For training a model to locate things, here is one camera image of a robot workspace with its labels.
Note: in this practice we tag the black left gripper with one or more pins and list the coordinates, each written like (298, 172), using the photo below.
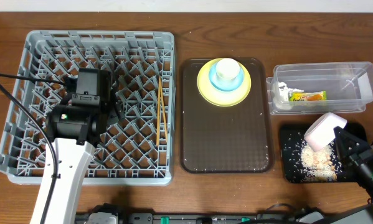
(112, 101)

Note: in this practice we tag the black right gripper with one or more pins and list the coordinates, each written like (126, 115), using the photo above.
(356, 156)

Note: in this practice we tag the white bowl with rice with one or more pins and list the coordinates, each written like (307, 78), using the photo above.
(321, 132)

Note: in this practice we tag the wooden chopstick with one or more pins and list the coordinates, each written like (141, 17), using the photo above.
(163, 108)
(158, 113)

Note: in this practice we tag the yellow green snack wrapper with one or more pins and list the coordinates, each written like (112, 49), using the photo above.
(308, 96)

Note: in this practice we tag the white tissue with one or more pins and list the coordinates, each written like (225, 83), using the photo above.
(284, 91)

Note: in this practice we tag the yellow plate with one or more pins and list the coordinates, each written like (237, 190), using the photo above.
(222, 98)

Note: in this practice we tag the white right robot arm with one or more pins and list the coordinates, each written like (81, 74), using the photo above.
(363, 214)

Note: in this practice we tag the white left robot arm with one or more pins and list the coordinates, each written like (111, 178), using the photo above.
(73, 130)

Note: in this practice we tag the grey plastic dishwasher rack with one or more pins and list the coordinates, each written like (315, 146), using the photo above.
(127, 153)

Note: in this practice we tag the spilled rice and food scraps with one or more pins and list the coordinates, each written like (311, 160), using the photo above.
(317, 165)

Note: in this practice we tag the black tray bin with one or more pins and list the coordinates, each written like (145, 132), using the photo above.
(291, 142)

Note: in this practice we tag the clear plastic bin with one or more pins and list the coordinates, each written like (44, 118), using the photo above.
(348, 86)

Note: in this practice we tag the dark brown serving tray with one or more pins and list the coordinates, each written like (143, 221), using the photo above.
(234, 139)

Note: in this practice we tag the light blue bowl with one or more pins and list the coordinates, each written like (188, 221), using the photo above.
(221, 83)

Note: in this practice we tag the white cup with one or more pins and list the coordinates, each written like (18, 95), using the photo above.
(227, 70)

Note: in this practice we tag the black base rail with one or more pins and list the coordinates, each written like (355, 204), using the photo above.
(108, 213)

